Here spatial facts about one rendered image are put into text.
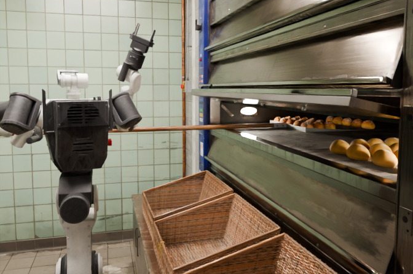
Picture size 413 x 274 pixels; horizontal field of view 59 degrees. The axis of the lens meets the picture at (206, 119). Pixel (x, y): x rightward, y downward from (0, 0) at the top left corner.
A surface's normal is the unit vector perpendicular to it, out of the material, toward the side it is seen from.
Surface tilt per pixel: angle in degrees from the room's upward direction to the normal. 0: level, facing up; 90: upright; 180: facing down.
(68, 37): 90
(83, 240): 84
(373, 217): 70
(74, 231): 84
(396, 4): 90
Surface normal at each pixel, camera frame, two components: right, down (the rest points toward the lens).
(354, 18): -0.96, 0.02
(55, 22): 0.26, 0.08
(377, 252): -0.91, -0.32
